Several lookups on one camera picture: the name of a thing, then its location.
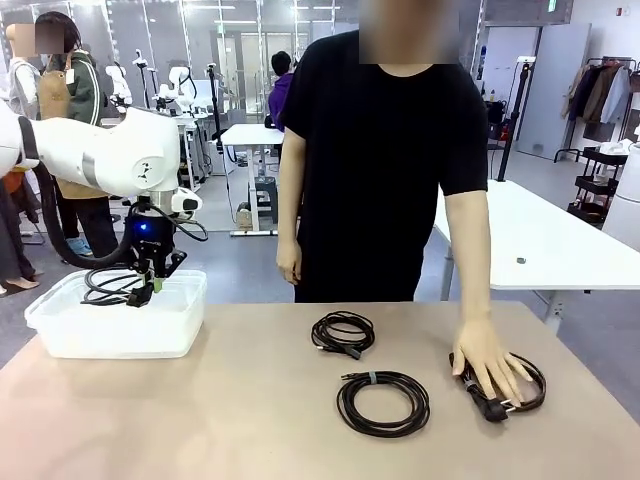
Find person in purple top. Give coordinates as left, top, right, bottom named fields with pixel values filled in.
left=267, top=50, right=301, bottom=132

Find white workbench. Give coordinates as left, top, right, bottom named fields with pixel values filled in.
left=167, top=113, right=204, bottom=194

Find black bags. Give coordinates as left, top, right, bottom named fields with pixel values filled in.
left=484, top=99, right=512, bottom=141

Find white standing desk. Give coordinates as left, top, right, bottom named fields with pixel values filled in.
left=219, top=123, right=301, bottom=237

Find person's left hand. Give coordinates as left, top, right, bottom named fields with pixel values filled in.
left=451, top=314, right=534, bottom=405

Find small black cable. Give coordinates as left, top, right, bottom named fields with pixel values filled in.
left=310, top=310, right=376, bottom=361

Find white shirted mannequin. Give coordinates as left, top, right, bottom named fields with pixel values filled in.
left=3, top=23, right=44, bottom=121

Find left arm black hose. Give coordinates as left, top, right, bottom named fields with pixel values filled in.
left=17, top=114, right=139, bottom=271

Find clear plastic storage bin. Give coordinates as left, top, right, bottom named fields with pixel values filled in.
left=24, top=269, right=209, bottom=360

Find black pole with white camera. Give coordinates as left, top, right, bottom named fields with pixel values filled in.
left=496, top=55, right=537, bottom=183

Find person's right hand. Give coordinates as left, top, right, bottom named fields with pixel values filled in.
left=275, top=239, right=304, bottom=287

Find woman in brown apron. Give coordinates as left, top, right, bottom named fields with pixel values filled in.
left=32, top=10, right=121, bottom=259

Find black utility cart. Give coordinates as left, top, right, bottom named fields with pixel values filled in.
left=567, top=144, right=630, bottom=227

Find thin cable grey tie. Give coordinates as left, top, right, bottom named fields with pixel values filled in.
left=335, top=369, right=431, bottom=440

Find grey equipment base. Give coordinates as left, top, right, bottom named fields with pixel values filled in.
left=248, top=174, right=279, bottom=226

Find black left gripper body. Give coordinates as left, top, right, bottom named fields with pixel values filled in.
left=123, top=204, right=177, bottom=259

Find grey partition panel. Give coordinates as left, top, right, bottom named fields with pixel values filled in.
left=516, top=22, right=592, bottom=161

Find person's black t-shirt torso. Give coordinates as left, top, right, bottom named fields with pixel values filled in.
left=278, top=28, right=489, bottom=305

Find black camera tripod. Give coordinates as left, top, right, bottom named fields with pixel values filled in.
left=205, top=62, right=227, bottom=151

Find white table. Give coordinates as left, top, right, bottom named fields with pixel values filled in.
left=432, top=178, right=640, bottom=334

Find clothes rack with coats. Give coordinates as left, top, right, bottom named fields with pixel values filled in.
left=553, top=56, right=640, bottom=164

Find thin black gripper wire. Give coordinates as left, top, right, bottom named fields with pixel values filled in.
left=164, top=212, right=209, bottom=243

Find thick black power cable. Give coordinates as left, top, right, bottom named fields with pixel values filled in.
left=79, top=267, right=154, bottom=309
left=448, top=349, right=548, bottom=425

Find dark garment on stand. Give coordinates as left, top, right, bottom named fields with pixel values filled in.
left=0, top=164, right=41, bottom=296

